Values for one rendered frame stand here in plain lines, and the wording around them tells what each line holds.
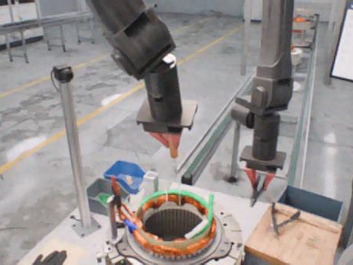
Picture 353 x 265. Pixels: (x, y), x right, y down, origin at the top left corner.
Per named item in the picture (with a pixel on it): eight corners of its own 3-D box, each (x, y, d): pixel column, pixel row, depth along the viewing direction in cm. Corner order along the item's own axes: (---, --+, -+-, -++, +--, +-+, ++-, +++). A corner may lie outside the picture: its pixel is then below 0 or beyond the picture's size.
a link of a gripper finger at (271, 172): (249, 178, 87) (252, 147, 82) (276, 184, 84) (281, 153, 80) (242, 193, 81) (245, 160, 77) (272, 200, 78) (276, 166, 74)
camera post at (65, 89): (92, 227, 123) (70, 80, 98) (85, 231, 121) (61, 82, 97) (88, 223, 125) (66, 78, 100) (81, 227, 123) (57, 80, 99)
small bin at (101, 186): (132, 200, 138) (131, 185, 135) (114, 220, 127) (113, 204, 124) (100, 191, 144) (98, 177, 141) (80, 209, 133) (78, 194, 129)
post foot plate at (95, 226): (103, 228, 123) (103, 226, 123) (81, 239, 117) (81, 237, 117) (91, 216, 129) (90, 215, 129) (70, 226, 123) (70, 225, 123)
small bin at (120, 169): (149, 179, 153) (149, 166, 149) (135, 196, 141) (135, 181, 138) (118, 173, 158) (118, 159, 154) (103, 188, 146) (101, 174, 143)
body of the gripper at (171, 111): (147, 104, 64) (140, 73, 59) (198, 108, 61) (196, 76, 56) (136, 127, 60) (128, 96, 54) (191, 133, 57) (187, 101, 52)
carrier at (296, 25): (275, 42, 467) (278, 20, 454) (296, 40, 481) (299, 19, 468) (294, 47, 435) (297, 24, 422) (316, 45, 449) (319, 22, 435)
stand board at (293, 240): (270, 208, 93) (272, 201, 92) (341, 232, 83) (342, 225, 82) (242, 252, 78) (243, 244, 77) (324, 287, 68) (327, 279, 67)
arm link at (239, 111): (263, 90, 67) (292, 86, 71) (228, 75, 76) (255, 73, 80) (255, 142, 72) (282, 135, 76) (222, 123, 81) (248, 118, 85)
